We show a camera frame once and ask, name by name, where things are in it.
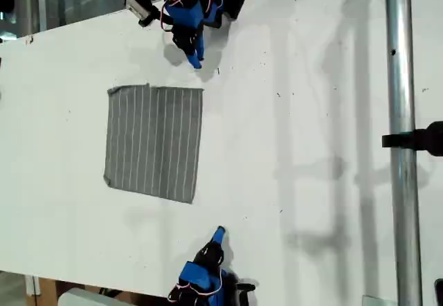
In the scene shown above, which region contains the grey striped towel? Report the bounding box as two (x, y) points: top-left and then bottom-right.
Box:
(103, 83), (205, 205)

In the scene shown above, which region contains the white box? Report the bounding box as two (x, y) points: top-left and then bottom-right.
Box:
(57, 287), (136, 306)

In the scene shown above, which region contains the wooden table leg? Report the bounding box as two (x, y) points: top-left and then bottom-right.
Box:
(26, 276), (58, 306)

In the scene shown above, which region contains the black clamp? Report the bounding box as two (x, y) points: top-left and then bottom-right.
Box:
(381, 120), (443, 158)

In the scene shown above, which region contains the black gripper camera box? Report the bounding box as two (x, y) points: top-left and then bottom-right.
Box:
(125, 0), (163, 28)

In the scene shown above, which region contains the steel post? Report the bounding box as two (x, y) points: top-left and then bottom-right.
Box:
(383, 0), (424, 306)

